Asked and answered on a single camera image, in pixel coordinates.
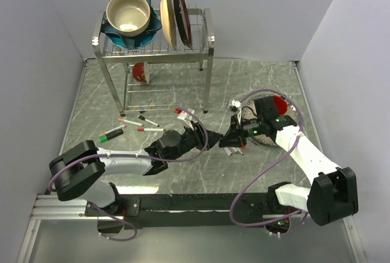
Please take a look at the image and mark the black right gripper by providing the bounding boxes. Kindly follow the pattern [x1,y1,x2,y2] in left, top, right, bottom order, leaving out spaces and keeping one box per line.
[219,114,264,148]

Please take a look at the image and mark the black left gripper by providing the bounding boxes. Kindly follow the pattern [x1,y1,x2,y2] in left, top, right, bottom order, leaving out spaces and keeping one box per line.
[168,120,223,162]

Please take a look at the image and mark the black capped white marker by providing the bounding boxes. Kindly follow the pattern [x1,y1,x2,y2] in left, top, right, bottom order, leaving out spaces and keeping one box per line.
[138,114,160,127]

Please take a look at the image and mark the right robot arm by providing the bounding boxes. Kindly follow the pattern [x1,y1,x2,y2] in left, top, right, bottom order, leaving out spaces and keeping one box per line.
[219,96,359,226]

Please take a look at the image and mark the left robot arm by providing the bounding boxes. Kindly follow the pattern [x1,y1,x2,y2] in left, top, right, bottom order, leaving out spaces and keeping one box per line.
[48,123,222,216]

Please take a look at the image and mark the thin pink pen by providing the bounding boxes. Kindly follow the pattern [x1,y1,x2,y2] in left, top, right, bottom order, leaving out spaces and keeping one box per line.
[99,124,127,137]

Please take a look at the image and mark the speckled grey plate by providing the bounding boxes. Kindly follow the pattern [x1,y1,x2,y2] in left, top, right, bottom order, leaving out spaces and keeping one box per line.
[242,94,302,147]

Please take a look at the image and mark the red cup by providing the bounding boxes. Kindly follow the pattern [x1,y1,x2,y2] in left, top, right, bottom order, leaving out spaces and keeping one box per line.
[273,96,288,115]

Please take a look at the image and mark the steel dish rack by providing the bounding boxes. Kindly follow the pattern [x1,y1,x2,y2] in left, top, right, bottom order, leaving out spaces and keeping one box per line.
[91,8,215,117]

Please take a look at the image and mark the pink capped white marker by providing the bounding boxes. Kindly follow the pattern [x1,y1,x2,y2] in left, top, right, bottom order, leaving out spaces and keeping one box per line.
[118,118,144,127]

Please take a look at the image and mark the small red patterned bowl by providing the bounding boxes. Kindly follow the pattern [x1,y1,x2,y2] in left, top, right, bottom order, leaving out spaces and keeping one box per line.
[132,62,150,83]

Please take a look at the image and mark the green black marker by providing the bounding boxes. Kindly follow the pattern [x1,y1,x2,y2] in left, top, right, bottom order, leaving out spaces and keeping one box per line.
[99,129,124,143]

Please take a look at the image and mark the blue wavy bowl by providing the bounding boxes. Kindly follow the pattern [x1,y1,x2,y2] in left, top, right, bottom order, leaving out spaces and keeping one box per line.
[101,0,162,49]

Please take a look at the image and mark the cream plate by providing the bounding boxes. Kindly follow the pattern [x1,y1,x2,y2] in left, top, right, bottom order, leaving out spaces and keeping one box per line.
[160,0,177,50]

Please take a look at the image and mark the dark red plate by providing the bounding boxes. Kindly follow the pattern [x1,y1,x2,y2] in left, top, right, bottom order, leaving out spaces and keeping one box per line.
[173,0,193,49]

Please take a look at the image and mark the beige ceramic bowl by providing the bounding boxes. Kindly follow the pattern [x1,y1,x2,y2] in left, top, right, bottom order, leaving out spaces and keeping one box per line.
[105,0,151,37]

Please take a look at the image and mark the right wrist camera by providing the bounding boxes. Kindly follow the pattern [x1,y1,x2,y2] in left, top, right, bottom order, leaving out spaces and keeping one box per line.
[227,99,242,124]

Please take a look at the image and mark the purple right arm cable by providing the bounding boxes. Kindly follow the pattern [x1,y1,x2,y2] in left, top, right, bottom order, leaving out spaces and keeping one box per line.
[229,89,310,236]

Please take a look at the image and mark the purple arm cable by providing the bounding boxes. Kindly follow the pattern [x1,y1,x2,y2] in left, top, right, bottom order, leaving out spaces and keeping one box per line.
[48,109,211,242]
[229,89,310,236]

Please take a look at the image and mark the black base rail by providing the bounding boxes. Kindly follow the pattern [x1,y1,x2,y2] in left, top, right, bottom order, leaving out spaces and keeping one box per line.
[85,192,302,230]

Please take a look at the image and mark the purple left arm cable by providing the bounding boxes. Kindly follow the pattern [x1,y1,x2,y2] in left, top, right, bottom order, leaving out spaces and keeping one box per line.
[48,109,211,242]

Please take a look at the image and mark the aluminium frame rail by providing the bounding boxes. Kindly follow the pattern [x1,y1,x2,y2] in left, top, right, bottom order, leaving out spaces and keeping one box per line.
[30,191,354,220]

